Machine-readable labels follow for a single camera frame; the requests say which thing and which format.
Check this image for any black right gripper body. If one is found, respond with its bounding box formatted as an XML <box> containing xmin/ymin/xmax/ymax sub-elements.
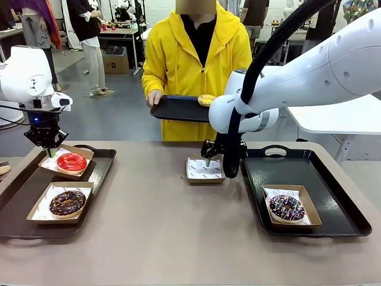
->
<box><xmin>214</xmin><ymin>133</ymin><xmax>248</xmax><ymax>158</ymax></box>

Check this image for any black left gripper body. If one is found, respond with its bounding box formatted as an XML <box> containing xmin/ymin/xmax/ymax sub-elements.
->
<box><xmin>29</xmin><ymin>110</ymin><xmax>61</xmax><ymax>141</ymax></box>

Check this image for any white printed liner paper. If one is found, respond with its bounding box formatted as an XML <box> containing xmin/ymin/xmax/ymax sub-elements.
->
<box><xmin>188</xmin><ymin>157</ymin><xmax>223</xmax><ymax>180</ymax></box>
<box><xmin>44</xmin><ymin>146</ymin><xmax>93</xmax><ymax>176</ymax></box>
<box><xmin>263</xmin><ymin>187</ymin><xmax>312</xmax><ymax>226</ymax></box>
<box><xmin>30</xmin><ymin>184</ymin><xmax>93</xmax><ymax>222</ymax></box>

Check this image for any red glazed donut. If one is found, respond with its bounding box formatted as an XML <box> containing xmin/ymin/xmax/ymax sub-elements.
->
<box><xmin>55</xmin><ymin>152</ymin><xmax>88</xmax><ymax>175</ymax></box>

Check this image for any kraft paper box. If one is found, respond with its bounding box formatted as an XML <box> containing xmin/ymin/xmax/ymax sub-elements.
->
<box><xmin>261</xmin><ymin>184</ymin><xmax>323</xmax><ymax>229</ymax></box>
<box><xmin>186</xmin><ymin>156</ymin><xmax>226</xmax><ymax>185</ymax></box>
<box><xmin>26</xmin><ymin>181</ymin><xmax>95</xmax><ymax>225</ymax></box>
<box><xmin>38</xmin><ymin>144</ymin><xmax>95</xmax><ymax>182</ymax></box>

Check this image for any small black tray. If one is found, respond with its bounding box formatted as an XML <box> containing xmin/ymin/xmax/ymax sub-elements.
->
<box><xmin>149</xmin><ymin>94</ymin><xmax>220</xmax><ymax>124</ymax></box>

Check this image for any yellow glazed donut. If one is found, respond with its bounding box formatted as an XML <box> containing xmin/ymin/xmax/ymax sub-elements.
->
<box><xmin>197</xmin><ymin>94</ymin><xmax>218</xmax><ymax>108</ymax></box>

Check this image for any chocolate sprinkle donut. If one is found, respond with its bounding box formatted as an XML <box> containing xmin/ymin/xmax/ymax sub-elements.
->
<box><xmin>48</xmin><ymin>191</ymin><xmax>88</xmax><ymax>220</ymax></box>

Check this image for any dark purple striped donut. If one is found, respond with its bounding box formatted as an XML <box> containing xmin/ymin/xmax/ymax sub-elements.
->
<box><xmin>268</xmin><ymin>194</ymin><xmax>306</xmax><ymax>225</ymax></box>

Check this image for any right forearm yellow sleeve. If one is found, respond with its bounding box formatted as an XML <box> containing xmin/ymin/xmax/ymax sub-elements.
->
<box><xmin>142</xmin><ymin>69</ymin><xmax>165</xmax><ymax>96</ymax></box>

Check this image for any dark brown serving tray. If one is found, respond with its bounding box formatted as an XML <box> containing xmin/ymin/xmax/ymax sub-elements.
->
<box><xmin>0</xmin><ymin>144</ymin><xmax>117</xmax><ymax>239</ymax></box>

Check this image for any person's right hand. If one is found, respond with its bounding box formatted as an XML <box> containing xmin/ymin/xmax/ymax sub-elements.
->
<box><xmin>145</xmin><ymin>89</ymin><xmax>163</xmax><ymax>108</ymax></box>

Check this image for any person in yellow hoodie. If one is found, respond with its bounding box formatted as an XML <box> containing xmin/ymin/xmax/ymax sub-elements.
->
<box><xmin>142</xmin><ymin>1</ymin><xmax>254</xmax><ymax>142</ymax></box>

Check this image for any brown cardboard box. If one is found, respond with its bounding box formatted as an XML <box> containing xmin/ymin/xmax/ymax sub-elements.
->
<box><xmin>102</xmin><ymin>48</ymin><xmax>130</xmax><ymax>75</ymax></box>

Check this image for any dark desk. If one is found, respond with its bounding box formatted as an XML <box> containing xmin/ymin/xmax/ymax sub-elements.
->
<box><xmin>0</xmin><ymin>26</ymin><xmax>25</xmax><ymax>65</ymax></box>

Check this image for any mannequin with purple top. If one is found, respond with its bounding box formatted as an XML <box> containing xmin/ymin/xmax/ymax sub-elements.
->
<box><xmin>10</xmin><ymin>0</ymin><xmax>64</xmax><ymax>92</ymax></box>

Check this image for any mannequin with black vest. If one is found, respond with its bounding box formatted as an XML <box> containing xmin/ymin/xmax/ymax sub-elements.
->
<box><xmin>61</xmin><ymin>0</ymin><xmax>110</xmax><ymax>97</ymax></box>

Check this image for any large white table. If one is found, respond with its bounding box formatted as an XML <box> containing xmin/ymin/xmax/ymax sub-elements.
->
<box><xmin>285</xmin><ymin>93</ymin><xmax>381</xmax><ymax>163</ymax></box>

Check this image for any grey table with toys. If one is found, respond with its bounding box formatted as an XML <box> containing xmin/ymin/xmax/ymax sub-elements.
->
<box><xmin>98</xmin><ymin>26</ymin><xmax>141</xmax><ymax>76</ymax></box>

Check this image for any person in brown shirt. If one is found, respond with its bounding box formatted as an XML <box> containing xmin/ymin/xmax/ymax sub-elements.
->
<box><xmin>241</xmin><ymin>0</ymin><xmax>270</xmax><ymax>49</ymax></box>

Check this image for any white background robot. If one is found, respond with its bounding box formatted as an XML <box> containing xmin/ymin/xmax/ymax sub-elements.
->
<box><xmin>114</xmin><ymin>0</ymin><xmax>141</xmax><ymax>22</ymax></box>

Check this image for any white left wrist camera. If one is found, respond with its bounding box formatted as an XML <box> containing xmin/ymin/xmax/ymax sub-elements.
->
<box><xmin>51</xmin><ymin>92</ymin><xmax>74</xmax><ymax>113</ymax></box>

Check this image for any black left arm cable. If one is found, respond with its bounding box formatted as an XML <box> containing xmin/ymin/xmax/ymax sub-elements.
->
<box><xmin>0</xmin><ymin>100</ymin><xmax>31</xmax><ymax>126</ymax></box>

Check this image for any black serving tray with handles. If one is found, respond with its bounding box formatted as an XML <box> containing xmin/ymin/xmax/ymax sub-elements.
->
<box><xmin>240</xmin><ymin>144</ymin><xmax>373</xmax><ymax>238</ymax></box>

